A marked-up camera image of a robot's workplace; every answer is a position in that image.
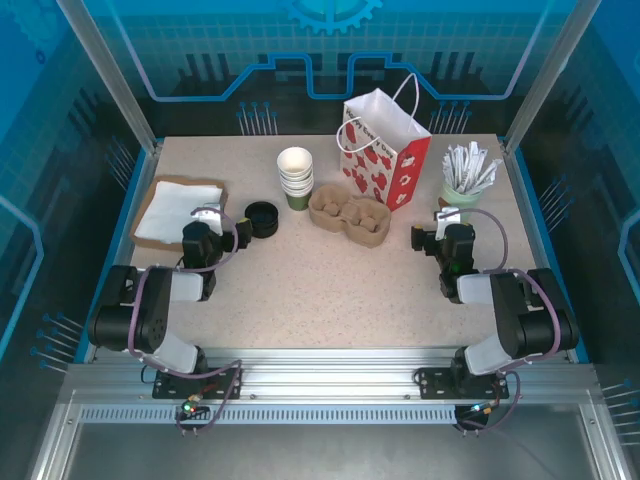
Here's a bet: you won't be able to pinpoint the slotted grey cable duct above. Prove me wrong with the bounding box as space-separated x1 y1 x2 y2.
79 405 459 425

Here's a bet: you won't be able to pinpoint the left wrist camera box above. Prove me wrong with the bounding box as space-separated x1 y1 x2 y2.
191 201 225 235

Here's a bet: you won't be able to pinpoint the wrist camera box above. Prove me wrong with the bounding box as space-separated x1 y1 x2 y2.
191 201 225 235
433 207 464 241

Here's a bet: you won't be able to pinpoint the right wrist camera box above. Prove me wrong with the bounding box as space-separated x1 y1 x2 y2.
433 207 464 241

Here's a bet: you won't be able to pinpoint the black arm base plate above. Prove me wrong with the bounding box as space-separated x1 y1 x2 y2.
152 366 245 401
416 367 511 401

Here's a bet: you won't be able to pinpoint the mint green tin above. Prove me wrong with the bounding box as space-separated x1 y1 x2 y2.
441 179 482 225

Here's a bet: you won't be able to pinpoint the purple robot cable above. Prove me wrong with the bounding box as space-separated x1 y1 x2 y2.
447 207 564 434
128 203 245 435

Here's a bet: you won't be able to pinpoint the white red printed paper bag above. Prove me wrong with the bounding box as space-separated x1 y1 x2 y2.
335 72 432 214

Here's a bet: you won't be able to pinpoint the aluminium mounting rail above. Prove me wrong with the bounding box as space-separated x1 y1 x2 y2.
67 347 599 401

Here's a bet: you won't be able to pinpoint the grey metal lower frame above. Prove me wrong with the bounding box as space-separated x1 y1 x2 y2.
24 389 640 480

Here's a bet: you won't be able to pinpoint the brown pulp cup carrier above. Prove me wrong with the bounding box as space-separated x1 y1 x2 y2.
307 183 392 241

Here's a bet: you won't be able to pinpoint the blue table edge strip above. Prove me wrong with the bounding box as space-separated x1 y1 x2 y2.
74 149 151 364
504 149 586 364

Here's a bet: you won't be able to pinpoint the white paper napkins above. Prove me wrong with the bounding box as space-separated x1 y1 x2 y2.
137 180 224 244

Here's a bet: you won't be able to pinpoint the white napkins stack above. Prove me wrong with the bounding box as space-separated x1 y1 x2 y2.
129 174 229 249

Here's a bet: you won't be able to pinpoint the aluminium frame post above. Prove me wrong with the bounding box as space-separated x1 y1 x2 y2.
55 0 164 154
502 0 604 154

